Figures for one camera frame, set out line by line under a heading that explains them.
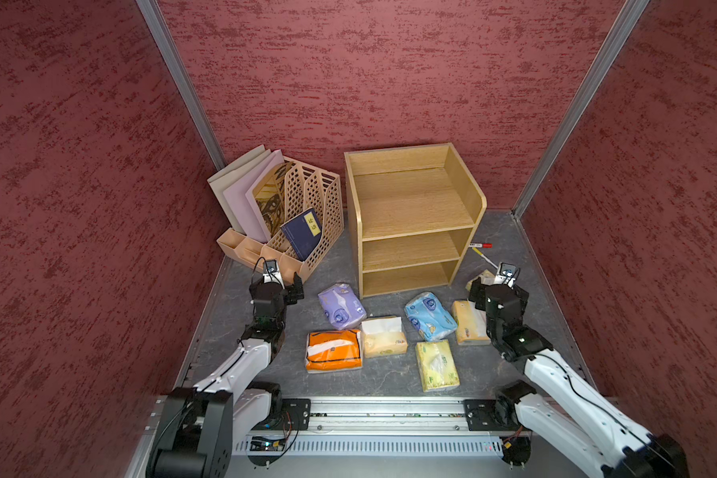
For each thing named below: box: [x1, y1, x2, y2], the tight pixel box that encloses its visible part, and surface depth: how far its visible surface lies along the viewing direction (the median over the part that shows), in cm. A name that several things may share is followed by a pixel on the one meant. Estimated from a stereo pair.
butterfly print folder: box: [252, 161, 292, 238], surface depth 99 cm
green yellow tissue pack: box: [415, 339, 462, 393], surface depth 79 cm
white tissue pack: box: [317, 282, 368, 331], surface depth 89 cm
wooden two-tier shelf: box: [343, 142, 487, 299], surface depth 85 cm
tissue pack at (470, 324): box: [452, 299, 491, 346], surface depth 86 cm
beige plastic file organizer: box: [217, 157, 345, 281], surface depth 102 cm
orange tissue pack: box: [305, 328, 364, 375], surface depth 79 cm
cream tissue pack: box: [360, 315, 409, 359], surface depth 85 cm
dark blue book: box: [279, 207, 322, 262], surface depth 100 cm
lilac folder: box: [223, 149, 285, 243], surface depth 92 cm
